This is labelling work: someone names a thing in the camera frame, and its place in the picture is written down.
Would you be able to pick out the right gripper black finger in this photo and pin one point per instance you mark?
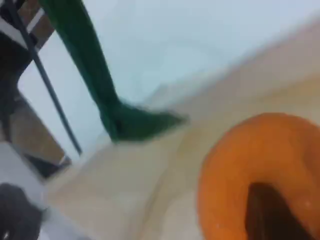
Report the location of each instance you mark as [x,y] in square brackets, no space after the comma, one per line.
[267,217]

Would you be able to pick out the orange with stem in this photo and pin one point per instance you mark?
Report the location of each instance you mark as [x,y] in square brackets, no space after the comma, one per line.
[237,155]

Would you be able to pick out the dark grey machine base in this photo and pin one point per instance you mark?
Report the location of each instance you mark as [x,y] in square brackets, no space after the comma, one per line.
[17,215]

